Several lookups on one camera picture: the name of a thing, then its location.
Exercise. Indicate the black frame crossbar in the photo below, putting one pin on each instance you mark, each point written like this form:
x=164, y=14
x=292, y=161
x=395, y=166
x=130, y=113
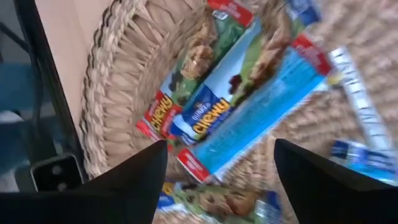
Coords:
x=46, y=77

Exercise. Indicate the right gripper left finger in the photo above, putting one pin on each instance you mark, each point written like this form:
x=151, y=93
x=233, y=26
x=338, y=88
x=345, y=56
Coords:
x=124, y=199

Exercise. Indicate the black frame corner bracket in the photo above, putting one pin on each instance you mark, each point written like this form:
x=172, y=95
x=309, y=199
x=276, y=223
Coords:
x=56, y=174

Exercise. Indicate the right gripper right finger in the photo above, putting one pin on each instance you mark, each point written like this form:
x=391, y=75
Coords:
x=326, y=202

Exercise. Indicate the chocolate chip Chewy granola bar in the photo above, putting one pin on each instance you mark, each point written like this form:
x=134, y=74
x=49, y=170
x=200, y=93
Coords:
x=264, y=109
x=202, y=59

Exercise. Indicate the Quaker Chewy granola bar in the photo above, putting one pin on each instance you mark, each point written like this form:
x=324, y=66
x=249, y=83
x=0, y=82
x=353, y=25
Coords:
x=357, y=99
x=363, y=158

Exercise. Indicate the round woven wicker basket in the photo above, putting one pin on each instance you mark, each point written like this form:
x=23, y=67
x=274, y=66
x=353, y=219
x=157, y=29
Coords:
x=124, y=93

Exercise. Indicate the blue chair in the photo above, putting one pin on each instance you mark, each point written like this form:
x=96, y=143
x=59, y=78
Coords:
x=15, y=84

